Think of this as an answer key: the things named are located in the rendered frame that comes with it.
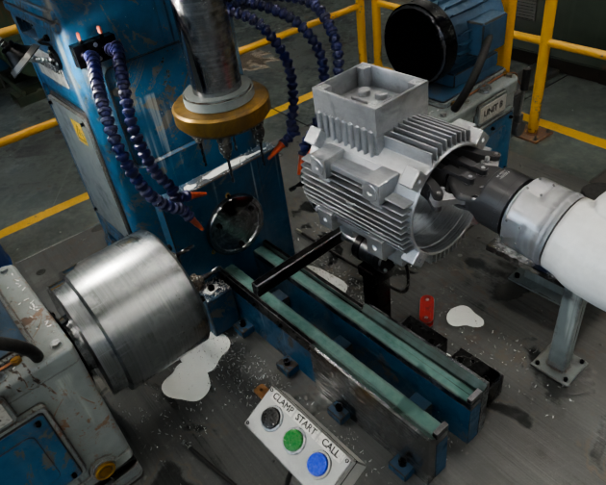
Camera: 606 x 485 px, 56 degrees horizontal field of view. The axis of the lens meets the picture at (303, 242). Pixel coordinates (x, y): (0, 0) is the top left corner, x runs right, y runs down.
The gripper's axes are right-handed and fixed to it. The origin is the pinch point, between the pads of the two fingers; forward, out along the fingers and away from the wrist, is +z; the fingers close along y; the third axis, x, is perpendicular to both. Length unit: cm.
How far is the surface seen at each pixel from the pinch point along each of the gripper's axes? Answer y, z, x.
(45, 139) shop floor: -31, 349, 177
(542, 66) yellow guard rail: -231, 94, 105
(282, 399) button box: 27.2, -6.4, 28.5
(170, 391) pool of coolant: 33, 27, 60
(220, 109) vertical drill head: 6.2, 33.4, 6.4
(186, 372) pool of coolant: 28, 29, 60
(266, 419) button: 30.4, -6.8, 29.4
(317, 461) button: 29.7, -16.8, 27.9
